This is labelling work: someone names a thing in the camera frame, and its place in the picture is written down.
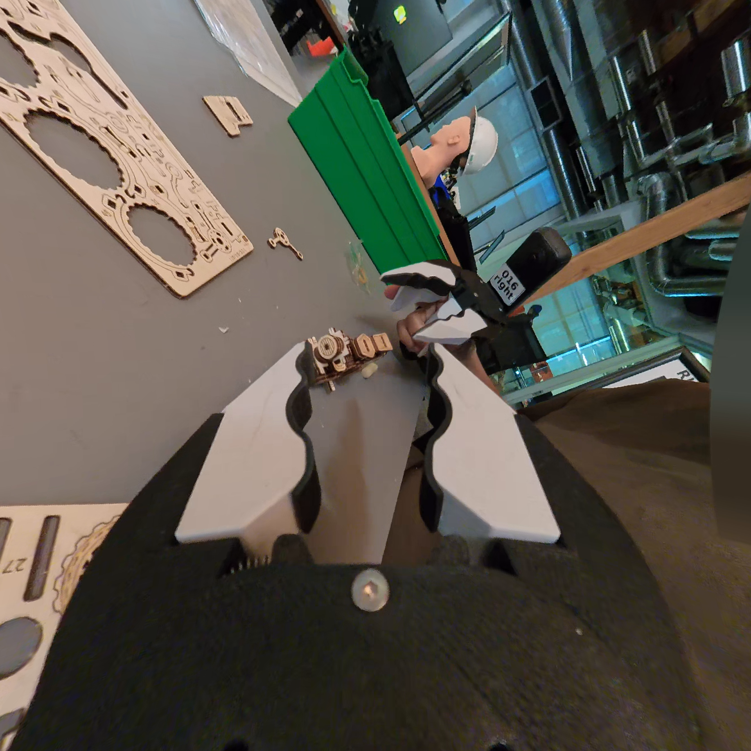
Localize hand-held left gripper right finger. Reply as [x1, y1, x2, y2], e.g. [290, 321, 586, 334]
[418, 343, 562, 544]

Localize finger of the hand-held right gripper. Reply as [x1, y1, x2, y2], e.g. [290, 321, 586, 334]
[411, 298, 489, 345]
[380, 260, 464, 314]

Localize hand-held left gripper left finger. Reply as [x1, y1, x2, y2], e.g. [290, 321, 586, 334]
[175, 342, 322, 543]

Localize wooden model vehicle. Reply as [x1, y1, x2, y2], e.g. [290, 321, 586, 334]
[305, 327, 393, 393]

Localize person's right hand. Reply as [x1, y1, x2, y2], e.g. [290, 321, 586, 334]
[384, 283, 502, 395]

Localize small clear plastic bag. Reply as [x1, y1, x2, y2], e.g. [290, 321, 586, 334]
[345, 239, 374, 295]

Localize green plastic bin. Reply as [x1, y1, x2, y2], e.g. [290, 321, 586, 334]
[287, 46, 449, 279]

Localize wooden beam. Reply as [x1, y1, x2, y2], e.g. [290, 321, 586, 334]
[522, 173, 751, 306]

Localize person's brown clothing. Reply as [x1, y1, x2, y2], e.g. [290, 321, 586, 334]
[381, 378, 751, 705]

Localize small three-armed wooden part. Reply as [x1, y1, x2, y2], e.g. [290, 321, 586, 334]
[267, 228, 305, 261]

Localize mannequin bust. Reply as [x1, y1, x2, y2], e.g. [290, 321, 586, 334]
[410, 114, 477, 194]

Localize black framed white sign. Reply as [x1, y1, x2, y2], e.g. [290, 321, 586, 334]
[598, 346, 713, 391]

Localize silver ventilation ducts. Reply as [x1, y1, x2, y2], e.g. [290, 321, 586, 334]
[499, 0, 751, 294]

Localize black monitor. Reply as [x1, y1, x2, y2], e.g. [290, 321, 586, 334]
[375, 0, 453, 77]

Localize small wooden puzzle sheet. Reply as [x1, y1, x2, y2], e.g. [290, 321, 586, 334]
[202, 94, 255, 139]

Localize emptied wooden puzzle sheet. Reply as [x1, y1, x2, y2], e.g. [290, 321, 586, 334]
[0, 503, 129, 731]

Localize laminated instruction sheet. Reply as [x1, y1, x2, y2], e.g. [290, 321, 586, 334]
[192, 0, 303, 108]

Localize wooden puzzle sheet gear holes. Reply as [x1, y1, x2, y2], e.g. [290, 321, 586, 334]
[0, 0, 255, 300]

